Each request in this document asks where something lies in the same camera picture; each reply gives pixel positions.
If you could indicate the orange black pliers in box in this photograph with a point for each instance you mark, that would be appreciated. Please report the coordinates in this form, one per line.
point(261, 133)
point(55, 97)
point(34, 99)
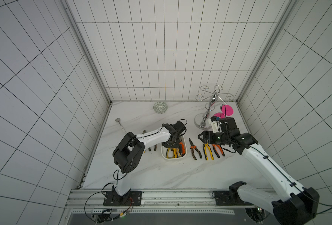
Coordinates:
point(182, 150)

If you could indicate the yellow black combination pliers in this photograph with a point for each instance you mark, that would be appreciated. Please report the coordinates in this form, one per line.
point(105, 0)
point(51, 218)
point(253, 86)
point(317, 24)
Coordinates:
point(208, 152)

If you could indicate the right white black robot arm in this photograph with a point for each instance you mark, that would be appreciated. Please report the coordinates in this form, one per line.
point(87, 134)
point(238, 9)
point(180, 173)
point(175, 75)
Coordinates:
point(291, 204)

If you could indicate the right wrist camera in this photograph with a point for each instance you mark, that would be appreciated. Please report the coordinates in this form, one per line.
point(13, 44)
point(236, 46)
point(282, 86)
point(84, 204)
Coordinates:
point(214, 121)

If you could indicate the yellow black pliers in box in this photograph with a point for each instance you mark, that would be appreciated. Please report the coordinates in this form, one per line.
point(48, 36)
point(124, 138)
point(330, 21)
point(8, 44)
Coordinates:
point(172, 153)

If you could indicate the small metal spoon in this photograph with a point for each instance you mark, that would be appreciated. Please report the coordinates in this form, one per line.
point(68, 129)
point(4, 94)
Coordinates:
point(118, 120)

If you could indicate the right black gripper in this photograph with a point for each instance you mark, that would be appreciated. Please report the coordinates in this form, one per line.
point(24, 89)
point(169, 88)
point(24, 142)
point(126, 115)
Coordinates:
point(207, 137)

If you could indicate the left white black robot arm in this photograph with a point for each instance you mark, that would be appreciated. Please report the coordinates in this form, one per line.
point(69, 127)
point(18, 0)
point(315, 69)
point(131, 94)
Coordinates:
point(127, 156)

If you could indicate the pink wine glass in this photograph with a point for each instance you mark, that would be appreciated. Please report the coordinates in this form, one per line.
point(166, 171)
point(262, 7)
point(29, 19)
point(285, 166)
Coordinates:
point(226, 111)

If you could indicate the black orange long-nose pliers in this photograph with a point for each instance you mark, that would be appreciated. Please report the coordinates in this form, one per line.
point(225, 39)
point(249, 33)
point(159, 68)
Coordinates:
point(194, 149)

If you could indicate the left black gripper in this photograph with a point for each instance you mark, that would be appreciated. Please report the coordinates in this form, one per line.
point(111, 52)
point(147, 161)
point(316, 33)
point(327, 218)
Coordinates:
point(175, 146)

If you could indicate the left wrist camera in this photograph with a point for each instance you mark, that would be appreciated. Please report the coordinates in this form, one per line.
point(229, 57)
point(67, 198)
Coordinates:
point(180, 126)

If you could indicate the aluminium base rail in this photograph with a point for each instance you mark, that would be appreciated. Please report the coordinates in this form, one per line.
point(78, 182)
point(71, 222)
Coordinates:
point(93, 202)

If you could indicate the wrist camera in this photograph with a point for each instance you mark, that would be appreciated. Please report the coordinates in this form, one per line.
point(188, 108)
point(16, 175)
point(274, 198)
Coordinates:
point(180, 126)
point(214, 121)

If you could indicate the chrome glass holder stand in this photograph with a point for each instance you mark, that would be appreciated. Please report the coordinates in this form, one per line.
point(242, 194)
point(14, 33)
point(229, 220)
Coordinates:
point(202, 120)

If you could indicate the white plastic storage box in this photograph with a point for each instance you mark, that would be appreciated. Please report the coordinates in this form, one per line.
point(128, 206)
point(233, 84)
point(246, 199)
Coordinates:
point(169, 127)

